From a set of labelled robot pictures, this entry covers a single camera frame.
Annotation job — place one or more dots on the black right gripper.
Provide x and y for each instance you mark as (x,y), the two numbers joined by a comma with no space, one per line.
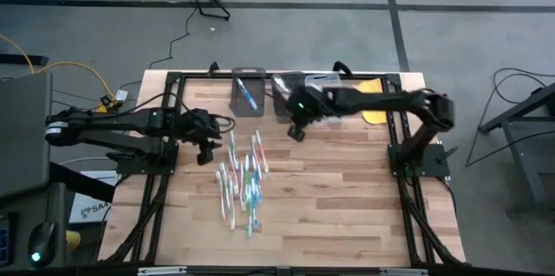
(303,107)

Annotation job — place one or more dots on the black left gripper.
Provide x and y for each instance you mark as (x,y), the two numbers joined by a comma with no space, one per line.
(204,126)

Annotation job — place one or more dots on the grey translucent plastic bin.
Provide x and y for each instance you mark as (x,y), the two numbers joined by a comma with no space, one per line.
(238,107)
(277,93)

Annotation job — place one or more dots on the clear plastic bin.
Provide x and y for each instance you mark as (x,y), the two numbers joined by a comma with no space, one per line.
(323,80)

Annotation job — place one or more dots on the blue toothbrush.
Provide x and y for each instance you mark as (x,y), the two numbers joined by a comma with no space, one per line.
(259,187)
(248,96)
(256,208)

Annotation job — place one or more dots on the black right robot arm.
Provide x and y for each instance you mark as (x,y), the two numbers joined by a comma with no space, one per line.
(381,100)

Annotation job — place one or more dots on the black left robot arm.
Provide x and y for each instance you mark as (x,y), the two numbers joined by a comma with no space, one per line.
(108,122)

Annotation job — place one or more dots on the yellow cloth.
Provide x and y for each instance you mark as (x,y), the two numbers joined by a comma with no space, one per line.
(375,116)

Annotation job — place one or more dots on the white power adapter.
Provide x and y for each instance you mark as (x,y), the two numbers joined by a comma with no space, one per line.
(121,95)

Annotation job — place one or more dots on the yellow black power plug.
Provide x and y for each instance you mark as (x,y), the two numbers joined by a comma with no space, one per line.
(104,109)

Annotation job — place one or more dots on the black desk beam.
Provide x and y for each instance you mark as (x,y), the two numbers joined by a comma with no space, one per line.
(82,182)

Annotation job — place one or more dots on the white cardboard box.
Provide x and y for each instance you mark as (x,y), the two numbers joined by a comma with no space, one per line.
(93,208)

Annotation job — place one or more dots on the small yellow object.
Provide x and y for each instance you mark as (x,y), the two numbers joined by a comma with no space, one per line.
(73,241)

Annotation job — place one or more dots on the dark grey monitor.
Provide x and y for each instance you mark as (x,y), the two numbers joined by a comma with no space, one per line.
(21,137)

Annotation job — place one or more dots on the black floor bar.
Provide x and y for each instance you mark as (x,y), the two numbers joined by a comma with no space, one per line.
(21,60)

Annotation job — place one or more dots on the black computer mouse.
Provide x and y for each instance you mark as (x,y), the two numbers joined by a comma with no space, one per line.
(41,241)

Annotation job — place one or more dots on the dark desk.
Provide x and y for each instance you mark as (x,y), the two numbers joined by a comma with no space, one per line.
(17,206)

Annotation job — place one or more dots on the black side table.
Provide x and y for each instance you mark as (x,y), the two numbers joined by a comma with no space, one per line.
(516,111)

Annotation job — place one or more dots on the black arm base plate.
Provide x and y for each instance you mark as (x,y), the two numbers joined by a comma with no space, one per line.
(130,167)
(433,161)

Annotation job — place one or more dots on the silver metal bracket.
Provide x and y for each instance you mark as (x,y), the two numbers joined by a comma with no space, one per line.
(162,271)
(403,272)

